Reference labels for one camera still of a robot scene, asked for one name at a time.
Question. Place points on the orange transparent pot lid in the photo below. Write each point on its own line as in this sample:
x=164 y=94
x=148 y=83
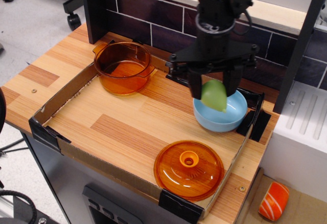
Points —
x=189 y=169

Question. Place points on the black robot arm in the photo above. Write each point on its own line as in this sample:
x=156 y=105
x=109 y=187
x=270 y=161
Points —
x=219 y=13

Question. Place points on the orange transparent pot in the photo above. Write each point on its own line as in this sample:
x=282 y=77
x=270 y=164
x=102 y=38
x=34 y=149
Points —
x=123 y=67

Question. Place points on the black oven control panel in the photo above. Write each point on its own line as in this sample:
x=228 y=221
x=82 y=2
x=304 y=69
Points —
x=102 y=210

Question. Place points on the light blue bowl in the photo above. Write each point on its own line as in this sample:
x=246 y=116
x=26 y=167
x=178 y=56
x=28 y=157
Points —
x=218 y=121

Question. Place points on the orange salmon sushi toy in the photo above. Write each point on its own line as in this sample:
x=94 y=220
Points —
x=274 y=202

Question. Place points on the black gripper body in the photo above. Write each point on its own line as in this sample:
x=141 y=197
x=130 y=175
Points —
x=213 y=51

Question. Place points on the cardboard fence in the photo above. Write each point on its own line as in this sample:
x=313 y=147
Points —
x=84 y=135

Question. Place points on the black chair caster wheel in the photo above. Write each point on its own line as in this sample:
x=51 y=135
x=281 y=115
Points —
x=73 y=21

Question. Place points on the white toy sink drainboard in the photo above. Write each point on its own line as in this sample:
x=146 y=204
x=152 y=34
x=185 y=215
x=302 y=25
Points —
x=303 y=118

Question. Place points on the green toy pear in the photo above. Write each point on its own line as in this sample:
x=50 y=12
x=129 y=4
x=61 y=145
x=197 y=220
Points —
x=214 y=95

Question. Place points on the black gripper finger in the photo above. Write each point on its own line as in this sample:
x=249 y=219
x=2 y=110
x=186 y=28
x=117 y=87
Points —
x=232 y=79
x=195 y=84

